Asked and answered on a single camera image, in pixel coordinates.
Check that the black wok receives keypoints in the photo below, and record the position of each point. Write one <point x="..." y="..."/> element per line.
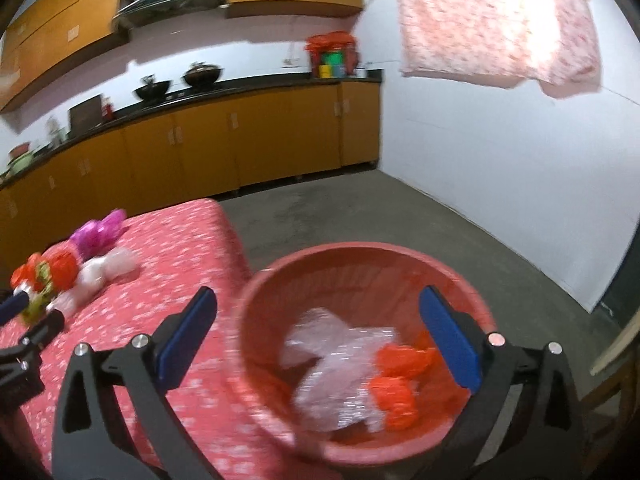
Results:
<point x="151" y="91"/>

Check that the yellow box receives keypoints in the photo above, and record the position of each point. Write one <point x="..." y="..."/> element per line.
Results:
<point x="325" y="71"/>

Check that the red plastic basket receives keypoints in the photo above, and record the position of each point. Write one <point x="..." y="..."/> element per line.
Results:
<point x="360" y="277"/>

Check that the red bottle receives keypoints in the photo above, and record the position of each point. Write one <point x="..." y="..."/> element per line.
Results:
<point x="107" y="111"/>

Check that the black pot with lid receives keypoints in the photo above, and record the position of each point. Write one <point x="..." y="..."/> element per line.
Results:
<point x="202" y="76"/>

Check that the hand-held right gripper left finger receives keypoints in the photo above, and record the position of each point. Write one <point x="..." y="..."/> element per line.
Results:
<point x="187" y="337"/>

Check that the clear bubble wrap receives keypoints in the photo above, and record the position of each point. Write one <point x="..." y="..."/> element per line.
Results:
<point x="340" y="375"/>

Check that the green box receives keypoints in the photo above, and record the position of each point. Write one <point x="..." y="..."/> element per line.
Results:
<point x="335" y="65"/>

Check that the black kitchen countertop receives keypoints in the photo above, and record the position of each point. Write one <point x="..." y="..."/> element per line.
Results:
<point x="240" y="89"/>

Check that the small orange plastic bag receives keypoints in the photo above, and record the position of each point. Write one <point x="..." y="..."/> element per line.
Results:
<point x="62" y="265"/>

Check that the light wooden frame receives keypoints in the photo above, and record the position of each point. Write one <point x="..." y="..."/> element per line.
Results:
<point x="617" y="345"/>

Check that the pink floral curtain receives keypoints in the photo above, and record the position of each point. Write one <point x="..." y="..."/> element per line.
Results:
<point x="500" y="20"/>

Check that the large orange plastic bag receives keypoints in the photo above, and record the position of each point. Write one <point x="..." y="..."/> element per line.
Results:
<point x="395" y="385"/>

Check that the wooden lower kitchen cabinets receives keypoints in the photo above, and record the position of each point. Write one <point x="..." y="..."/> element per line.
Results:
<point x="200" y="150"/>

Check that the wooden upper wall cabinets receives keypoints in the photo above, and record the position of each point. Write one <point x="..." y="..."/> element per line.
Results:
<point x="65" y="30"/>

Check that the glass jar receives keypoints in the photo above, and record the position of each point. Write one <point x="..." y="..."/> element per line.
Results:
<point x="56" y="132"/>

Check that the dark cutting board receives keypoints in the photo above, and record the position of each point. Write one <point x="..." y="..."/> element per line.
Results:
<point x="86" y="114"/>

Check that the red basin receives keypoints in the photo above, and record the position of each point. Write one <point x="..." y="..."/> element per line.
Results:
<point x="20" y="151"/>

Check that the green basin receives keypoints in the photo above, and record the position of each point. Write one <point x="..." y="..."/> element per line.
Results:
<point x="20" y="165"/>

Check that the table with red floral cloth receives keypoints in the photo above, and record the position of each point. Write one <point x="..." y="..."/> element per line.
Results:
<point x="165" y="260"/>

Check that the red bag on countertop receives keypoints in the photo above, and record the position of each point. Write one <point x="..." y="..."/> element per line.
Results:
<point x="330" y="41"/>

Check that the white wall socket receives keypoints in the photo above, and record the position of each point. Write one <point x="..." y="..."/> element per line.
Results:
<point x="291" y="62"/>

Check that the purple plastic bag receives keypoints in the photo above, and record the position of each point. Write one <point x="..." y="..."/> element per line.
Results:
<point x="92" y="235"/>

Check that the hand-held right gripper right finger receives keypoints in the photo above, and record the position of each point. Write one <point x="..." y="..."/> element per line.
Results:
<point x="450" y="337"/>

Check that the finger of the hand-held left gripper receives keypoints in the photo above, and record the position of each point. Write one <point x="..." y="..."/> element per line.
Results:
<point x="12" y="307"/>
<point x="47" y="325"/>

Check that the white plastic bag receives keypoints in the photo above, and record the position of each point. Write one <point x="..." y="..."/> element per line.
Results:
<point x="100" y="272"/>

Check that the green yellow printed plastic bag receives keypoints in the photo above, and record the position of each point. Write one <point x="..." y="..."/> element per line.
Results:
<point x="40" y="301"/>

